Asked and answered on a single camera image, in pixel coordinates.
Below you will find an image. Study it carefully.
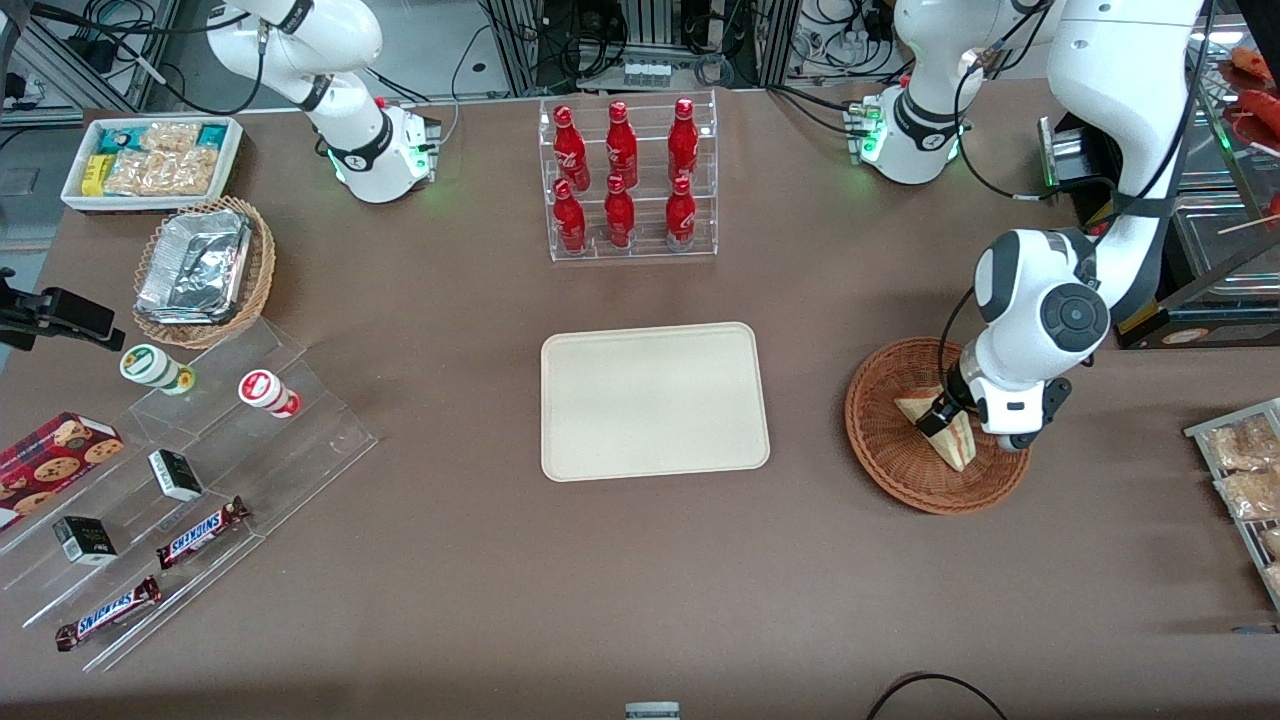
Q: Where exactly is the round brown wicker basket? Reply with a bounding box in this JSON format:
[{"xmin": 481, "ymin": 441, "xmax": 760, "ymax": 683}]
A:
[{"xmin": 845, "ymin": 337, "xmax": 1033, "ymax": 516}]

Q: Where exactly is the small black carton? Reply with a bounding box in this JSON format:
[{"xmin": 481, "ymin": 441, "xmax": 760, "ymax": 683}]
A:
[
  {"xmin": 148, "ymin": 449, "xmax": 205, "ymax": 502},
  {"xmin": 53, "ymin": 516, "xmax": 118, "ymax": 566}
]

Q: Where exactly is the grey metal snack tray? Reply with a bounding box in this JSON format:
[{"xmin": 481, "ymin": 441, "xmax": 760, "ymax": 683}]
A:
[{"xmin": 1184, "ymin": 397, "xmax": 1280, "ymax": 613}]

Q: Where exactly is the red plaid cookie box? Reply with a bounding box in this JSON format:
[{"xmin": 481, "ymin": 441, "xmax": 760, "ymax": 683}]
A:
[{"xmin": 0, "ymin": 412, "xmax": 126, "ymax": 531}]

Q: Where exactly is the white rectangular snack bin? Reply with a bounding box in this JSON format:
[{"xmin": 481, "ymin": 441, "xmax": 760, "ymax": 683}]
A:
[{"xmin": 60, "ymin": 116, "xmax": 244, "ymax": 214}]

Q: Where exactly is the clear bag of crackers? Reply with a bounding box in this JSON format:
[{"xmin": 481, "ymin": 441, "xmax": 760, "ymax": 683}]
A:
[
  {"xmin": 140, "ymin": 122, "xmax": 202, "ymax": 154},
  {"xmin": 105, "ymin": 150, "xmax": 217, "ymax": 197}
]

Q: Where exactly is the clear acrylic stepped stand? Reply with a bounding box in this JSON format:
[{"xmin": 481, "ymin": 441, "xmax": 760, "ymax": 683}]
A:
[{"xmin": 0, "ymin": 318, "xmax": 379, "ymax": 673}]

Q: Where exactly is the red lid white cup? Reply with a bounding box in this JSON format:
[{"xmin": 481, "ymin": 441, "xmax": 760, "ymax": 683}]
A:
[{"xmin": 238, "ymin": 369, "xmax": 302, "ymax": 419}]

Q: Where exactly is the beige plastic tray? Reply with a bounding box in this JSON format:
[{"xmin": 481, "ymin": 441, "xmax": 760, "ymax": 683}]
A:
[{"xmin": 540, "ymin": 321, "xmax": 771, "ymax": 483}]

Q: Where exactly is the light tan wicker basket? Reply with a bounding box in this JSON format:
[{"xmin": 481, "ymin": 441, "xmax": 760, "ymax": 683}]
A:
[{"xmin": 132, "ymin": 196, "xmax": 277, "ymax": 351}]

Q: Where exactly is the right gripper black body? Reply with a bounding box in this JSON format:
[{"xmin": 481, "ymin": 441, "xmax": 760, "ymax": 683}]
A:
[{"xmin": 0, "ymin": 266, "xmax": 46, "ymax": 351}]

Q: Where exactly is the brown snickers bar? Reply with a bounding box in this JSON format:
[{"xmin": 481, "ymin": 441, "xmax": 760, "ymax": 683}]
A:
[
  {"xmin": 55, "ymin": 576, "xmax": 163, "ymax": 653},
  {"xmin": 156, "ymin": 497, "xmax": 251, "ymax": 571}
]

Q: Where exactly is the aluminium equipment rack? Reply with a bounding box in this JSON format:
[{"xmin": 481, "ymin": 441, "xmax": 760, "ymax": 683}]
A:
[{"xmin": 485, "ymin": 0, "xmax": 801, "ymax": 96}]

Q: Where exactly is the triangular sandwich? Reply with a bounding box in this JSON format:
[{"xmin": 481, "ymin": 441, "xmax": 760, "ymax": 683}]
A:
[{"xmin": 895, "ymin": 385, "xmax": 976, "ymax": 473}]

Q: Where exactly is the silver foil container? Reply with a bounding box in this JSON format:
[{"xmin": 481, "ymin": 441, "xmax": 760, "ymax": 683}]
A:
[{"xmin": 135, "ymin": 208, "xmax": 253, "ymax": 326}]

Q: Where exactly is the black cable loop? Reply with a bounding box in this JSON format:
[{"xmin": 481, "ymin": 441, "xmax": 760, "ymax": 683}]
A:
[{"xmin": 865, "ymin": 672, "xmax": 1011, "ymax": 720}]

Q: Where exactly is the clear acrylic bottle rack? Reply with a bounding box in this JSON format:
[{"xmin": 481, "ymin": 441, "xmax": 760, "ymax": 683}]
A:
[{"xmin": 538, "ymin": 90, "xmax": 719, "ymax": 263}]

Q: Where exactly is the red cola bottle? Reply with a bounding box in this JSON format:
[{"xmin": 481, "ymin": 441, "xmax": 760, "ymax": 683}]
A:
[
  {"xmin": 665, "ymin": 175, "xmax": 697, "ymax": 251},
  {"xmin": 606, "ymin": 100, "xmax": 639, "ymax": 189},
  {"xmin": 604, "ymin": 174, "xmax": 636, "ymax": 249},
  {"xmin": 553, "ymin": 105, "xmax": 591, "ymax": 193},
  {"xmin": 668, "ymin": 97, "xmax": 700, "ymax": 184},
  {"xmin": 553, "ymin": 178, "xmax": 589, "ymax": 254}
]

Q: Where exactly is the green lid white cup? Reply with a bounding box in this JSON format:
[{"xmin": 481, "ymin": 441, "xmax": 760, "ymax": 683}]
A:
[{"xmin": 119, "ymin": 343, "xmax": 196, "ymax": 397}]

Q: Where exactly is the black hot food display case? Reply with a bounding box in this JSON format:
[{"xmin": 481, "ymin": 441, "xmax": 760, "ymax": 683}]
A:
[{"xmin": 1035, "ymin": 40, "xmax": 1280, "ymax": 351}]

